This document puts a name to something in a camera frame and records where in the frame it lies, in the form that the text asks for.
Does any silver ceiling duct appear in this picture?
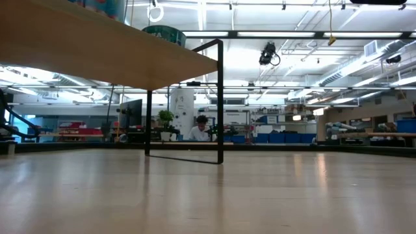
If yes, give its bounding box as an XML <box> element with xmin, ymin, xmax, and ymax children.
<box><xmin>318</xmin><ymin>38</ymin><xmax>416</xmax><ymax>87</ymax></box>

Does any white ceiling air vent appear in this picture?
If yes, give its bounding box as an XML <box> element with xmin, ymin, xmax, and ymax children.
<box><xmin>363</xmin><ymin>40</ymin><xmax>378</xmax><ymax>58</ymax></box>

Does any black monitor on stand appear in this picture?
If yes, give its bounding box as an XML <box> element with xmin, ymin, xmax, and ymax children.
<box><xmin>118</xmin><ymin>99</ymin><xmax>144</xmax><ymax>131</ymax></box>

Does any black aluminium table frame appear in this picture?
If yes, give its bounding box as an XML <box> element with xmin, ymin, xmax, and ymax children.
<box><xmin>0</xmin><ymin>141</ymin><xmax>416</xmax><ymax>159</ymax></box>

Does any large blue storage bin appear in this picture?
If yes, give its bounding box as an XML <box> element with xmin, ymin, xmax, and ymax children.
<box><xmin>395</xmin><ymin>118</ymin><xmax>416</xmax><ymax>133</ymax></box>

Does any white LED light bar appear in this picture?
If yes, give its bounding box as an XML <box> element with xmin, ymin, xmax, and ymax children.
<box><xmin>183</xmin><ymin>31</ymin><xmax>229</xmax><ymax>37</ymax></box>
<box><xmin>237</xmin><ymin>31</ymin><xmax>315</xmax><ymax>38</ymax></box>
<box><xmin>324</xmin><ymin>31</ymin><xmax>403</xmax><ymax>38</ymax></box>

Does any red tool chest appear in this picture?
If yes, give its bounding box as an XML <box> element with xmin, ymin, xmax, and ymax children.
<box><xmin>58</xmin><ymin>122</ymin><xmax>104</xmax><ymax>137</ymax></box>

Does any white cable ring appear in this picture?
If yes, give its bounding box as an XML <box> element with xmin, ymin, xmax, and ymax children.
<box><xmin>146</xmin><ymin>1</ymin><xmax>165</xmax><ymax>23</ymax></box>

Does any black overhead rig frame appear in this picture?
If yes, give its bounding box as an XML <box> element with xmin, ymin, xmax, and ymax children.
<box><xmin>0</xmin><ymin>30</ymin><xmax>416</xmax><ymax>110</ymax></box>

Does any yellow hanging cable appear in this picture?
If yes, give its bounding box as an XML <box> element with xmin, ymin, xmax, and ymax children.
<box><xmin>327</xmin><ymin>0</ymin><xmax>337</xmax><ymax>46</ymax></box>

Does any dark green label tin can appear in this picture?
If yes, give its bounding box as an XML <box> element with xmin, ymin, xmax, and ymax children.
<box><xmin>142</xmin><ymin>25</ymin><xmax>188</xmax><ymax>48</ymax></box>

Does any white cylindrical column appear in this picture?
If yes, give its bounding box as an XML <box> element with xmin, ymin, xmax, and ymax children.
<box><xmin>169</xmin><ymin>88</ymin><xmax>195</xmax><ymax>140</ymax></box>

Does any green potted plant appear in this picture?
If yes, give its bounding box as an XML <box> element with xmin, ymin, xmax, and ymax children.
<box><xmin>157</xmin><ymin>109</ymin><xmax>181</xmax><ymax>133</ymax></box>

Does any white board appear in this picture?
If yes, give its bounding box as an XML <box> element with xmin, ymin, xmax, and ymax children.
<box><xmin>223</xmin><ymin>112</ymin><xmax>248</xmax><ymax>125</ymax></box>

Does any cherries label tin can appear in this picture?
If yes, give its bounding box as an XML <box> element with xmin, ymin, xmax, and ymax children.
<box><xmin>77</xmin><ymin>0</ymin><xmax>127</xmax><ymax>23</ymax></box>

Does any black overhead camera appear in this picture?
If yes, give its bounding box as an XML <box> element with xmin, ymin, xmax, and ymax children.
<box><xmin>258</xmin><ymin>41</ymin><xmax>282</xmax><ymax>67</ymax></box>

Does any person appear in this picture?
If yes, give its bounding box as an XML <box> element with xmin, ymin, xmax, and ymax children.
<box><xmin>188</xmin><ymin>114</ymin><xmax>212</xmax><ymax>142</ymax></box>

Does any wooden workbench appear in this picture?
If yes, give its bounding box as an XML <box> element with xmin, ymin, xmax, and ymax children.
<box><xmin>367</xmin><ymin>131</ymin><xmax>416</xmax><ymax>138</ymax></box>

